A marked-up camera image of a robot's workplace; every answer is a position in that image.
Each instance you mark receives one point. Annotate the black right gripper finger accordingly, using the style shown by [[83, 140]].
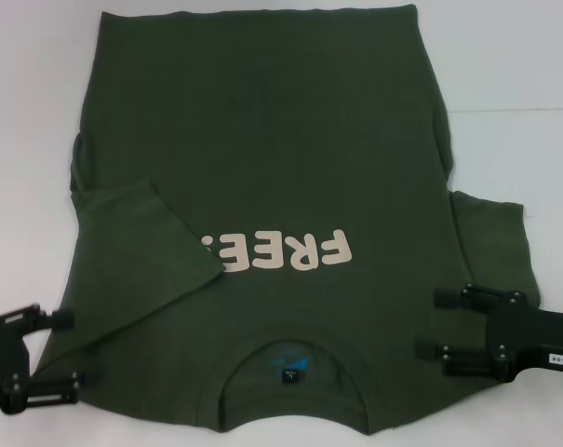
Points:
[[467, 362], [476, 298]]

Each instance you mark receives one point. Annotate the dark green FREE t-shirt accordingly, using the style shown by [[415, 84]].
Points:
[[272, 139]]

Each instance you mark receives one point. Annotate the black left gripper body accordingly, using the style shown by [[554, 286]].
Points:
[[4, 363]]

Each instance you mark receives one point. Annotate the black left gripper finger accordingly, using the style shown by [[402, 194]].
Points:
[[44, 319], [53, 388]]

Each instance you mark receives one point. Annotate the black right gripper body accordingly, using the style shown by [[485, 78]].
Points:
[[532, 337]]

